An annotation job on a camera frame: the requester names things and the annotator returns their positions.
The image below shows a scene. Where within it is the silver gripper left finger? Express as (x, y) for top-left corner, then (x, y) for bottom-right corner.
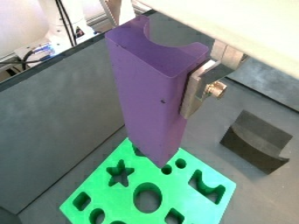
(99, 0), (136, 27)

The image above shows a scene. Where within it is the black cable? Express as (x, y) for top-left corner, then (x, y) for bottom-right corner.
(53, 0), (80, 47)

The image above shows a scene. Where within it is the green shape-sorter board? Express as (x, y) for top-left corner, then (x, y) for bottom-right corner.
(60, 140), (236, 224)

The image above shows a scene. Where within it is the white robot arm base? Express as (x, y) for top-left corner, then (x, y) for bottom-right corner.
(14, 0), (96, 67)

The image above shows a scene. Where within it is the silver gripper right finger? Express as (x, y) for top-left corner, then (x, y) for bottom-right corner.
(180, 40), (248, 119)

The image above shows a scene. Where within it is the dark brown cradle fixture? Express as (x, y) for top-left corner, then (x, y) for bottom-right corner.
(219, 110), (293, 174)

